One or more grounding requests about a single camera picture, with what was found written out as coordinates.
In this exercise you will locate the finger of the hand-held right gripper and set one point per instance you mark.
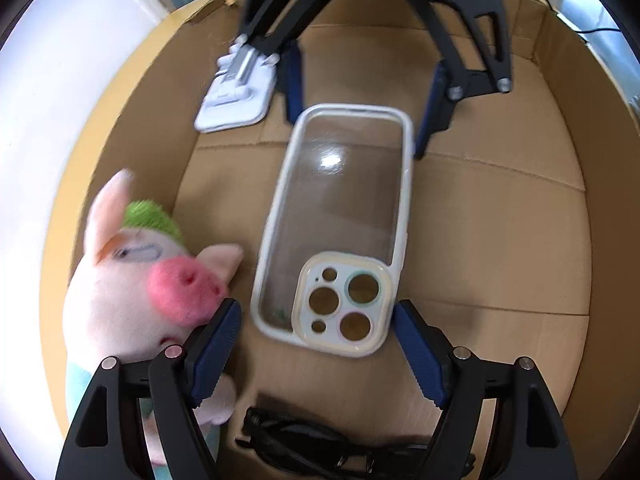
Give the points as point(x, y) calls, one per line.
point(292, 85)
point(432, 105)

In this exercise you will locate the black sunglasses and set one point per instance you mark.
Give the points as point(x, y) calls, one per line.
point(295, 442)

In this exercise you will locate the white phone stand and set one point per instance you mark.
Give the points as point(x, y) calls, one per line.
point(235, 110)

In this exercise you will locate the brown cardboard box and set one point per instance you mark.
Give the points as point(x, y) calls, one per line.
point(500, 240)

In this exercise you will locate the pink pig plush toy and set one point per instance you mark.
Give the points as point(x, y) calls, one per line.
point(125, 300)

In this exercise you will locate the clear white phone case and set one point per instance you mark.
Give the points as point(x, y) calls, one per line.
point(345, 195)

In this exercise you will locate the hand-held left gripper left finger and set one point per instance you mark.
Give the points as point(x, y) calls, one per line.
point(217, 350)

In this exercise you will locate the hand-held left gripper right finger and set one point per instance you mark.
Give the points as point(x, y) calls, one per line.
point(420, 355)

